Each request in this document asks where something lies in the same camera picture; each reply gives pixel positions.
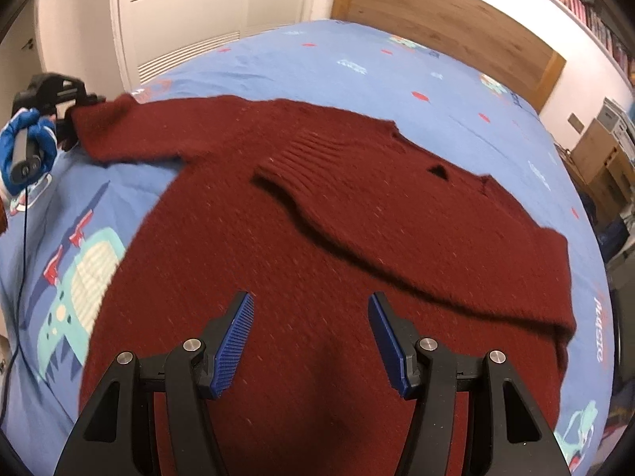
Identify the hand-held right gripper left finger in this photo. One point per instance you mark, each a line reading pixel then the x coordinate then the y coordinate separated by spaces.
pixel 238 338

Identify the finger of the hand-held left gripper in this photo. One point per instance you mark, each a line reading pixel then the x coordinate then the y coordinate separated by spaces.
pixel 67 131
pixel 93 98

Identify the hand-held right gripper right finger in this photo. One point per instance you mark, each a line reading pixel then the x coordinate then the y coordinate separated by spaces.
pixel 385 338

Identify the dark red knit sweater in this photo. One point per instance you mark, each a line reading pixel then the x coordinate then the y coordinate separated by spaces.
pixel 297 238

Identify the person's left forearm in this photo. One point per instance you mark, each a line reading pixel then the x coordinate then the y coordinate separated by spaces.
pixel 2 218

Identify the person's left hand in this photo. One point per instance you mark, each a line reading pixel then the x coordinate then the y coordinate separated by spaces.
pixel 43 141

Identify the white wardrobe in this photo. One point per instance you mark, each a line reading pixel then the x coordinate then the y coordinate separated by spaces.
pixel 198 5

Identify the blue printed bedsheet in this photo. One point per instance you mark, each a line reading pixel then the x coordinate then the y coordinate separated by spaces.
pixel 347 74

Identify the white plastic box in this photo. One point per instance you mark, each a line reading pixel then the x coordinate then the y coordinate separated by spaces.
pixel 612 119

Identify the wooden headboard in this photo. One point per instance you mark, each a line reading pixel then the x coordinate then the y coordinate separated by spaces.
pixel 446 15

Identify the grey wall socket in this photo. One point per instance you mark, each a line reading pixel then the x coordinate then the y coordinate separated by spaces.
pixel 575 124

